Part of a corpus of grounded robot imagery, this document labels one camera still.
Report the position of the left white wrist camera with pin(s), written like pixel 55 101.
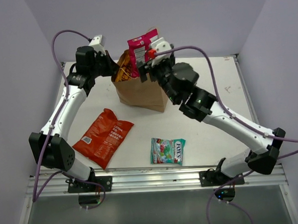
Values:
pixel 97 43

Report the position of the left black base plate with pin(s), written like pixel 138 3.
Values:
pixel 93 184

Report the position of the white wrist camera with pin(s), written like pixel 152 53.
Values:
pixel 158 51
pixel 97 43

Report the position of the orange red snack bag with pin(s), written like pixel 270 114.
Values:
pixel 103 137

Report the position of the yellow honey chips bag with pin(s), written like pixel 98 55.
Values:
pixel 125 68

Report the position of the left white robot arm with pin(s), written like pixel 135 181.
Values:
pixel 49 146

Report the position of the pink snack bag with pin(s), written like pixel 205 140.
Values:
pixel 138 47

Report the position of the aluminium mounting rail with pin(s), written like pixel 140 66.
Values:
pixel 156 179

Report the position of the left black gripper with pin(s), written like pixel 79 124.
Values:
pixel 112 67

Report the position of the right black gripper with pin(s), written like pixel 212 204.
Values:
pixel 151 69

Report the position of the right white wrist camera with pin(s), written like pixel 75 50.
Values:
pixel 158 51

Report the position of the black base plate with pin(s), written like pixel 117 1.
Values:
pixel 93 184
pixel 212 178

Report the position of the green Fox's candy bag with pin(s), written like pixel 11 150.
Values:
pixel 165 151

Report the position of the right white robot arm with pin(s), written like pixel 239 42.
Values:
pixel 178 81

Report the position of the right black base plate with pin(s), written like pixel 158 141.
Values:
pixel 212 178

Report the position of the brown paper bag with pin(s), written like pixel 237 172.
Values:
pixel 148 95

